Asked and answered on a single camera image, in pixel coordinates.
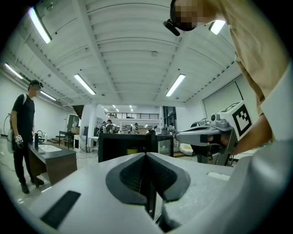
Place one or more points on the person's right forearm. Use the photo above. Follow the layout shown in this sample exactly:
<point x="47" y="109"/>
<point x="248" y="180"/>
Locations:
<point x="254" y="134"/>

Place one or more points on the white sink basin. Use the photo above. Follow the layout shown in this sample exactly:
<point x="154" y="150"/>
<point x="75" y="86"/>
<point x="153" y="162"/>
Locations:
<point x="49" y="148"/>

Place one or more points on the small glass door cooler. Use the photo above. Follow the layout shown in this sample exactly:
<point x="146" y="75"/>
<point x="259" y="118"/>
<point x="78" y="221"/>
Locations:
<point x="164" y="146"/>

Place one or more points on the white roller blind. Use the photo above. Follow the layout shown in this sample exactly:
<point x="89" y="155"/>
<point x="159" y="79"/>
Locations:
<point x="223" y="100"/>

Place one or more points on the black mezzanine railing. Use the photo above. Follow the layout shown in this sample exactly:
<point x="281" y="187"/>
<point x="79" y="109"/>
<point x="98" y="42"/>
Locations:
<point x="132" y="115"/>

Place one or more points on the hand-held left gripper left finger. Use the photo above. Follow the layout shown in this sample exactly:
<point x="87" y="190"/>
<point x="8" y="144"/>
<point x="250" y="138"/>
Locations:
<point x="91" y="196"/>

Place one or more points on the person's beige shirt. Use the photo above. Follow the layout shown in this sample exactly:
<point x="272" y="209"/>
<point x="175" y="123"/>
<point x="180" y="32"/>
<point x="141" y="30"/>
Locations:
<point x="249" y="41"/>

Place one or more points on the black faucet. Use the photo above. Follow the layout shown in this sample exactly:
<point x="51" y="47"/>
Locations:
<point x="37" y="137"/>

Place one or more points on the ceiling tube light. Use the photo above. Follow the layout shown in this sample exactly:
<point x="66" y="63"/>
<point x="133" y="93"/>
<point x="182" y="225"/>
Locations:
<point x="217" y="27"/>
<point x="175" y="85"/>
<point x="48" y="96"/>
<point x="13" y="71"/>
<point x="40" y="25"/>
<point x="84" y="84"/>

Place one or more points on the white marble cabinet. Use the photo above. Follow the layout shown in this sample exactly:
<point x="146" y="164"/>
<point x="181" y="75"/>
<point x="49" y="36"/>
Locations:
<point x="80" y="143"/>

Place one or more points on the black side table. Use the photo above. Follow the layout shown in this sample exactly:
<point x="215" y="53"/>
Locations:
<point x="65" y="137"/>

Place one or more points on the black head-mounted camera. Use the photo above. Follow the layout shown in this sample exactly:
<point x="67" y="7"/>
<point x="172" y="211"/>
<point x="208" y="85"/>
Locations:
<point x="171" y="28"/>

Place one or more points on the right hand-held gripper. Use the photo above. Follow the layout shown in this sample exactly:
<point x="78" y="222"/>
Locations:
<point x="238" y="118"/>

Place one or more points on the white round chair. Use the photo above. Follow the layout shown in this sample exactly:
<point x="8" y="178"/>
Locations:
<point x="186" y="149"/>

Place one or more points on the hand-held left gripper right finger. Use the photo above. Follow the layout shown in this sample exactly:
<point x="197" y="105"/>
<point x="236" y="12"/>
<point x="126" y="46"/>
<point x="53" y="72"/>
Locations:
<point x="196" y="182"/>

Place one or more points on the dark wooden sink counter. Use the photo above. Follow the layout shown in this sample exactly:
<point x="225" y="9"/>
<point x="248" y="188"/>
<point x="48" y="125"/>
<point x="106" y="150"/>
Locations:
<point x="57" y="164"/>

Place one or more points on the black fridge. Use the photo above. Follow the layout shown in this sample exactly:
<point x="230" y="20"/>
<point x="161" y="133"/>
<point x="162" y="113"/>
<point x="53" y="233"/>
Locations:
<point x="114" y="146"/>

